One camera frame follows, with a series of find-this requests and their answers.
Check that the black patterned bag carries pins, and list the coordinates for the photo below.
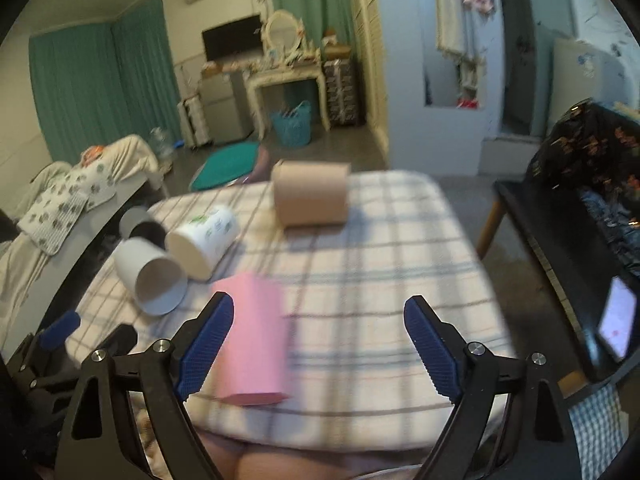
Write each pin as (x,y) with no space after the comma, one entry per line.
(593,150)

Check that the black television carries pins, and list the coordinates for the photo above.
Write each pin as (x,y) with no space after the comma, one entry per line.
(233,38)

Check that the black silver trunk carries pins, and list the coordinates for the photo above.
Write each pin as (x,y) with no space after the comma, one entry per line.
(342,97)

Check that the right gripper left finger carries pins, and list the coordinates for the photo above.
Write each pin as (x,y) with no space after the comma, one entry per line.
(99,438)

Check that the blue laundry basket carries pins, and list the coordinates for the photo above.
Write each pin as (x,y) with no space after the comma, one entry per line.
(293,127)

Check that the tan cardboard cup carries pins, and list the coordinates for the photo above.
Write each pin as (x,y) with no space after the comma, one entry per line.
(310,193)

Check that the cream louvered wardrobe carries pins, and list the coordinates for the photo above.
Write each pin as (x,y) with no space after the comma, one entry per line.
(371,55)

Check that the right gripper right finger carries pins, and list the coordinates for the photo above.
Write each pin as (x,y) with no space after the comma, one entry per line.
(536,439)

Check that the smartphone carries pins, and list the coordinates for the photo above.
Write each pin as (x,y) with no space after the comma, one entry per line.
(617,320)

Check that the oval vanity mirror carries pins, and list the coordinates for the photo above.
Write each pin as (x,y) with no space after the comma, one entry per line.
(281,32)

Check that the white cup green print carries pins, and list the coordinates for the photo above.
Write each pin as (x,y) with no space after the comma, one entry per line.
(199,244)

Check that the patterned quilt blanket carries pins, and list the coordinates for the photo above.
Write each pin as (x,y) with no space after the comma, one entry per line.
(56,210)

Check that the white suitcase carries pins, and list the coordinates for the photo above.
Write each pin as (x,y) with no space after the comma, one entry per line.
(194,128)

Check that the white plastic cup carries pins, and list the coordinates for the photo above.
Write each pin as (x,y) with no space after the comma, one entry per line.
(153,278)

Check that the grey plastic cup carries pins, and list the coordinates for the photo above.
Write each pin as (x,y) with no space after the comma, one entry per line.
(138,222)

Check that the teal window curtain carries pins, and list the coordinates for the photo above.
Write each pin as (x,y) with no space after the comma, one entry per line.
(95,83)

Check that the water jug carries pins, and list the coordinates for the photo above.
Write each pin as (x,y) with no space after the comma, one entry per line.
(160,142)

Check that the white hanging towel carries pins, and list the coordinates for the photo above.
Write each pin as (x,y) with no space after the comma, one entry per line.
(456,35)

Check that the grey mini fridge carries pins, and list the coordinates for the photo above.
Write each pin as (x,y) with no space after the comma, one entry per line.
(226,108)

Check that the white washing machine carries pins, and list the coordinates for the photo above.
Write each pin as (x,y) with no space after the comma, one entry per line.
(581,72)

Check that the pink faceted cup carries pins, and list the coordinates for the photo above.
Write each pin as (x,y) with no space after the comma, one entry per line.
(252,366)

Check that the plaid tablecloth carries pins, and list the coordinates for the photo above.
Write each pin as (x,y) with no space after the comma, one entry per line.
(357,382)

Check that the bed with blankets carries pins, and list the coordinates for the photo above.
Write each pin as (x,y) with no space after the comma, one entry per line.
(22,261)

